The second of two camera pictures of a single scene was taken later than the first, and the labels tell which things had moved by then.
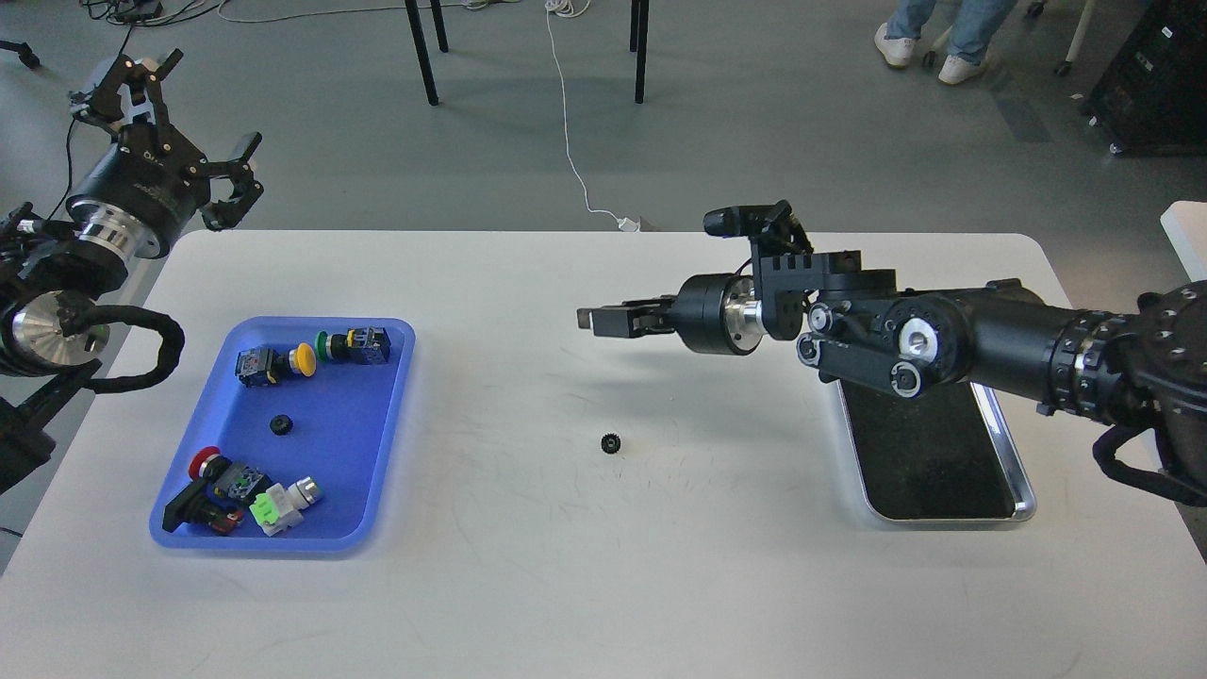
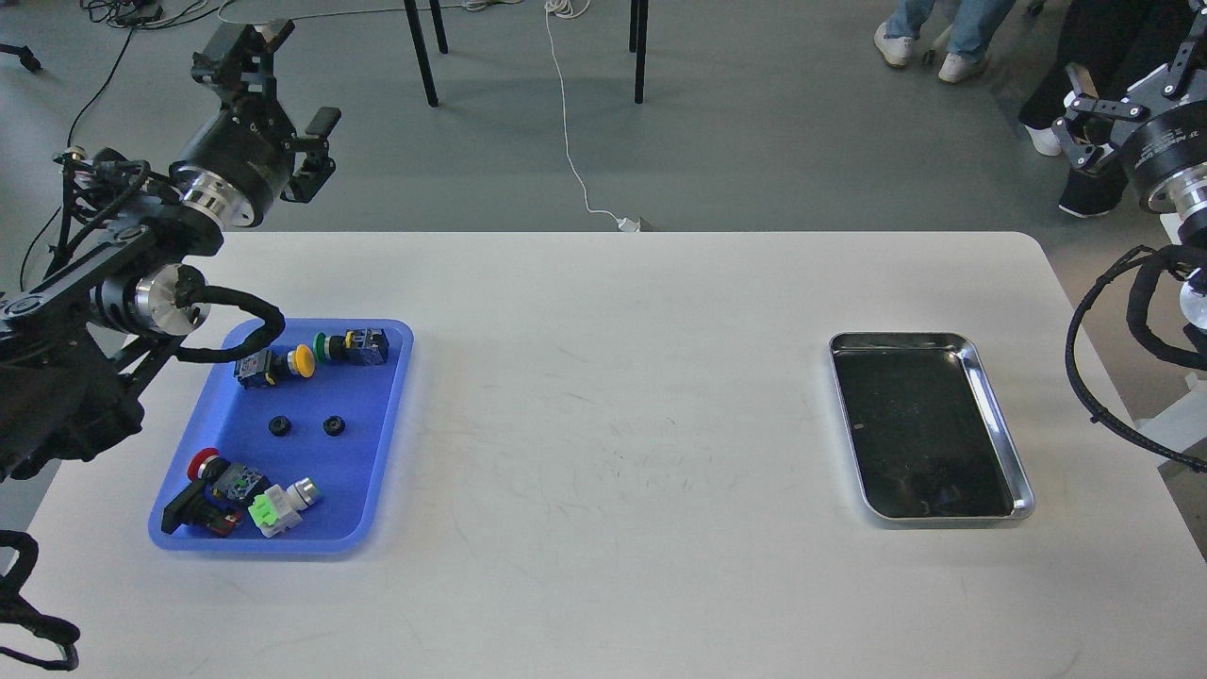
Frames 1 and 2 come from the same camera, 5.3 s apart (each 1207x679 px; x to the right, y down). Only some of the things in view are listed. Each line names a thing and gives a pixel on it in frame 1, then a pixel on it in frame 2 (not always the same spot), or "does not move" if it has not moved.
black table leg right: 638,34 does not move
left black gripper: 140,192 -> 244,157
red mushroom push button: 236,480 does not move
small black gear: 281,424 does not move
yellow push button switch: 262,366 does not move
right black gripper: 718,314 -> 1167,155
